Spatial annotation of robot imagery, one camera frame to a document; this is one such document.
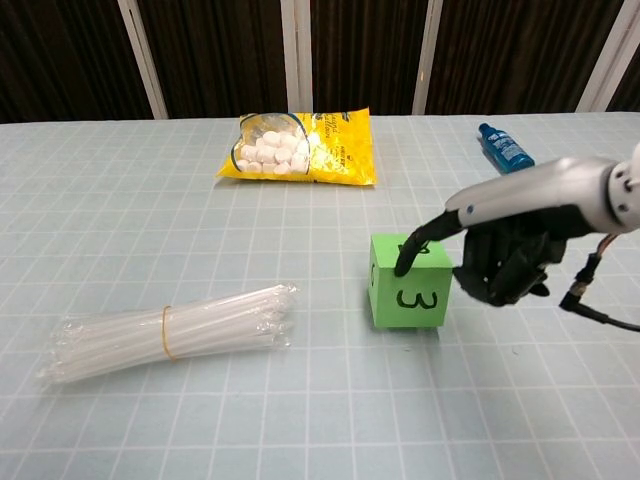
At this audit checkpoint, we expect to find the bundle of clear wrapped straws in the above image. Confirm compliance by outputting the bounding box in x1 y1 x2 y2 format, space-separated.
33 282 299 386

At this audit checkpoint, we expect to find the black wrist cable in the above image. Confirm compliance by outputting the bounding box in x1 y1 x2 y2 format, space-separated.
559 232 640 332

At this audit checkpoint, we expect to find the yellow marshmallow bag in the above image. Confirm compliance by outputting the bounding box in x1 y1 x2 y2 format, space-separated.
214 106 377 189

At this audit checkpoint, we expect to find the blue spray bottle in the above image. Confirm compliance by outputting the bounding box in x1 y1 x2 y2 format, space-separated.
477 122 536 175

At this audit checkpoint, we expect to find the dark folding screen white frame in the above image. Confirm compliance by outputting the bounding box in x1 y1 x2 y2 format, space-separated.
0 0 640 121

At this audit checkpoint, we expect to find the yellow rubber band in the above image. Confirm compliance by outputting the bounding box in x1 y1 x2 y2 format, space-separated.
160 305 179 361

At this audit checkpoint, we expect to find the green numbered foam cube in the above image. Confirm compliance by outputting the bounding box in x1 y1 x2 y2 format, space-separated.
368 232 454 331

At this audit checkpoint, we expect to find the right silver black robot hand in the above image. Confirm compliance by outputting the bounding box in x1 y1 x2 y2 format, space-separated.
394 155 621 307

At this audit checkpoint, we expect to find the light blue grid tablecloth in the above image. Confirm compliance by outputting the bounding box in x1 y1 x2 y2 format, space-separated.
0 110 640 480

